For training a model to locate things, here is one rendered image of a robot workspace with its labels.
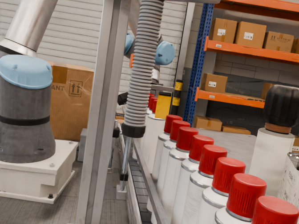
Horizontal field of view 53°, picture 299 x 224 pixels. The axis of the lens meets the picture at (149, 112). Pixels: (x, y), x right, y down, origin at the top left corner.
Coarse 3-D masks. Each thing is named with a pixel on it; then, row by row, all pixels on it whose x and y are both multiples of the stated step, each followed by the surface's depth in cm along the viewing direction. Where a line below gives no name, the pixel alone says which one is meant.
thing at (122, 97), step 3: (123, 93) 104; (126, 93) 104; (120, 96) 103; (123, 96) 103; (126, 96) 103; (117, 99) 104; (120, 99) 103; (123, 99) 103; (126, 99) 104; (117, 102) 106; (120, 102) 104; (123, 102) 104
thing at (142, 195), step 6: (132, 144) 110; (132, 150) 103; (132, 162) 90; (132, 168) 85; (138, 168) 86; (132, 174) 81; (138, 174) 82; (138, 180) 77; (138, 186) 74; (144, 186) 74; (138, 192) 70; (144, 192) 71; (138, 198) 67; (144, 198) 68; (138, 204) 65; (144, 204) 65; (144, 210) 62; (144, 216) 60; (150, 216) 60; (144, 222) 58
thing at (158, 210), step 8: (136, 144) 80; (136, 152) 76; (144, 160) 68; (144, 168) 63; (144, 176) 60; (152, 184) 56; (152, 192) 52; (152, 200) 50; (160, 208) 47; (160, 216) 44
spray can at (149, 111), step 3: (150, 99) 86; (153, 99) 85; (156, 99) 85; (150, 102) 86; (153, 102) 85; (150, 105) 86; (150, 108) 86; (147, 111) 86; (150, 111) 86; (147, 114) 85; (147, 117) 86; (144, 123) 87; (144, 135) 86; (141, 138) 88; (141, 141) 87; (141, 144) 87; (141, 147) 87; (141, 150) 87; (138, 165) 88
